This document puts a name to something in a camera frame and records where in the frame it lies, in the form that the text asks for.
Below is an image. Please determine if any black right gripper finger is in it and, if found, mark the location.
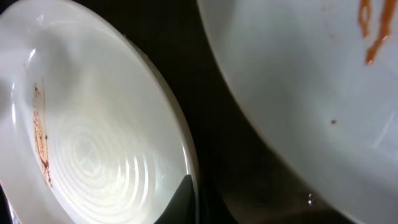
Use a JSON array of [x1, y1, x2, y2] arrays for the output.
[[155, 175, 195, 224]]

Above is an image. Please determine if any cream white plate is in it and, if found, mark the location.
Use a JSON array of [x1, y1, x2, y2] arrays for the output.
[[1, 1, 199, 223]]

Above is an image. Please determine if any pale green plate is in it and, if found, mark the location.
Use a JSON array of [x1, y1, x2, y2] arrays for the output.
[[198, 0, 397, 223]]

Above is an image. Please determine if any brown plastic tray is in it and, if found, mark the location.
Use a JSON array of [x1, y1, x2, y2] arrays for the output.
[[83, 1, 347, 223]]

